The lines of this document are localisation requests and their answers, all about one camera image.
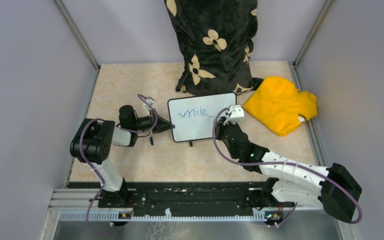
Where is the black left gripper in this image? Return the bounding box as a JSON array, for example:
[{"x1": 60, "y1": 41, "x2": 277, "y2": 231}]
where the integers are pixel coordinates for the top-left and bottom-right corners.
[{"x1": 132, "y1": 108, "x2": 175, "y2": 134}]

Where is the small whiteboard black frame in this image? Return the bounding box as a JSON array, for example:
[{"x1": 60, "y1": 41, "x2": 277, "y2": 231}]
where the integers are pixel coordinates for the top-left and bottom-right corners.
[{"x1": 167, "y1": 93, "x2": 237, "y2": 143}]

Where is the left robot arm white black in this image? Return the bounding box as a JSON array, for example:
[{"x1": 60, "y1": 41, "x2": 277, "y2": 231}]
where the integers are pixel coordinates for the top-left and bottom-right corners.
[{"x1": 69, "y1": 105, "x2": 175, "y2": 207}]

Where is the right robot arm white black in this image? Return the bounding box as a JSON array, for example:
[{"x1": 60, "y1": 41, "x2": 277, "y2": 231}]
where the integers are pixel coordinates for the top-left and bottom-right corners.
[{"x1": 212, "y1": 116, "x2": 363, "y2": 224}]

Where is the yellow folded garment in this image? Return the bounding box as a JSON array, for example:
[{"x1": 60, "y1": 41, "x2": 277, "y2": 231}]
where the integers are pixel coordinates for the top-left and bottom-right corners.
[{"x1": 242, "y1": 76, "x2": 318, "y2": 137}]

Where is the black floral plush blanket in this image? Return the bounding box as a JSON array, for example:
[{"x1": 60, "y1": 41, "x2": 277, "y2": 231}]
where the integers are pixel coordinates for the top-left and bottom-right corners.
[{"x1": 164, "y1": 0, "x2": 263, "y2": 96}]

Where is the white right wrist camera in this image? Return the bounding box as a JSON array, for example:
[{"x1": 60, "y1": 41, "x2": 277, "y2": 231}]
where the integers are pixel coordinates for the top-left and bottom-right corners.
[{"x1": 223, "y1": 105, "x2": 245, "y2": 125}]

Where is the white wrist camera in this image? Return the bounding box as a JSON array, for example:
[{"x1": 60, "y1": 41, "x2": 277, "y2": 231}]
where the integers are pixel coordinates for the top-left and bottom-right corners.
[
  {"x1": 143, "y1": 97, "x2": 155, "y2": 115},
  {"x1": 223, "y1": 105, "x2": 245, "y2": 125}
]

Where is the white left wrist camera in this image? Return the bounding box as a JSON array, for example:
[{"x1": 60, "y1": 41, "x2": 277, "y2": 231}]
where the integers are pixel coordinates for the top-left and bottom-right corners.
[{"x1": 143, "y1": 97, "x2": 155, "y2": 115}]

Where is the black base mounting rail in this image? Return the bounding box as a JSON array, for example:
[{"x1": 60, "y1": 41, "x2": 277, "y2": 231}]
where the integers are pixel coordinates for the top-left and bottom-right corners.
[{"x1": 66, "y1": 181, "x2": 292, "y2": 226}]

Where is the left aluminium frame post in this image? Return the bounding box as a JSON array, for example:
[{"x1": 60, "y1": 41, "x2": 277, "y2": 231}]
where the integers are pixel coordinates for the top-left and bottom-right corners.
[{"x1": 52, "y1": 0, "x2": 101, "y2": 72}]

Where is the aluminium frame post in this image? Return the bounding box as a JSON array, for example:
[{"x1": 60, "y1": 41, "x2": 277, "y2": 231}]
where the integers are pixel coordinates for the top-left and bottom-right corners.
[
  {"x1": 52, "y1": 0, "x2": 101, "y2": 72},
  {"x1": 293, "y1": 0, "x2": 336, "y2": 69}
]

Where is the right aluminium frame post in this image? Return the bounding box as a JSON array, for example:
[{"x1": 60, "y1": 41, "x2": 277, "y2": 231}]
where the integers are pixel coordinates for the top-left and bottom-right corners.
[{"x1": 293, "y1": 0, "x2": 336, "y2": 69}]

